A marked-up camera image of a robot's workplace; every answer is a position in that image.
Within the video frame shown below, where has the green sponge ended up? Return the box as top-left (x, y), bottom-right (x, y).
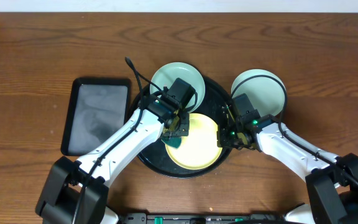
top-left (161, 136), bottom-right (182, 149)

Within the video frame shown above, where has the yellow plate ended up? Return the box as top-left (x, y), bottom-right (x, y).
top-left (165, 113), bottom-right (223, 170)

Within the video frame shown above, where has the mint plate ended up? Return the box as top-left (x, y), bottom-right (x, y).
top-left (151, 62), bottom-right (206, 113)
top-left (231, 69), bottom-right (285, 116)

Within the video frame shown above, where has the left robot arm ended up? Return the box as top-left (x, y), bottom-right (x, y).
top-left (35, 91), bottom-right (190, 224)

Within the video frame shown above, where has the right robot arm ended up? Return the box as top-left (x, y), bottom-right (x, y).
top-left (217, 115), bottom-right (358, 223)

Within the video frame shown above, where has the round black tray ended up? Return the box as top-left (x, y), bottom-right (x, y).
top-left (137, 77), bottom-right (232, 179)

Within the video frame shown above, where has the rectangular black tray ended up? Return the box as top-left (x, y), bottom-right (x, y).
top-left (60, 77), bottom-right (131, 156)

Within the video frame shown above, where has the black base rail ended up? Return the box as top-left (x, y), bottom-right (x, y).
top-left (118, 213), bottom-right (287, 224)

